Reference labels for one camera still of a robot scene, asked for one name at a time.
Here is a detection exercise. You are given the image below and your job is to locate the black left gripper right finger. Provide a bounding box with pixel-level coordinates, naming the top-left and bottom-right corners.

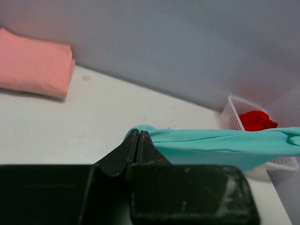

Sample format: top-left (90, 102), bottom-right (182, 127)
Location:
top-left (130, 131), bottom-right (261, 225)

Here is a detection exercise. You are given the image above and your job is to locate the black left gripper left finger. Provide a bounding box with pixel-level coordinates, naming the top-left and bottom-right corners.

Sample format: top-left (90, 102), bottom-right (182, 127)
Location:
top-left (0, 130), bottom-right (139, 225)

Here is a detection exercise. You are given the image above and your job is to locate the teal t shirt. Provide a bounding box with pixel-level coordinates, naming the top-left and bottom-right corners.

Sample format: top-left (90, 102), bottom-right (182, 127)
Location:
top-left (134, 125), bottom-right (300, 172)

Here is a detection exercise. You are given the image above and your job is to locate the crumpled red t shirt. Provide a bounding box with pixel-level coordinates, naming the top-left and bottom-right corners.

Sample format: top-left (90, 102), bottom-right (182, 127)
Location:
top-left (239, 110), bottom-right (278, 131)

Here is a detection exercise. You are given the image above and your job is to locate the clear tape scrap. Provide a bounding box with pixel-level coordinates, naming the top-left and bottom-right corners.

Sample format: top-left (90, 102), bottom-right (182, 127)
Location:
top-left (82, 75), bottom-right (90, 81)

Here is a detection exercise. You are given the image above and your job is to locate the folded pink t shirt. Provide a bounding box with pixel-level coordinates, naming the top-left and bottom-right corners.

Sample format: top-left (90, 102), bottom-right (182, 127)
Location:
top-left (0, 28), bottom-right (75, 99)

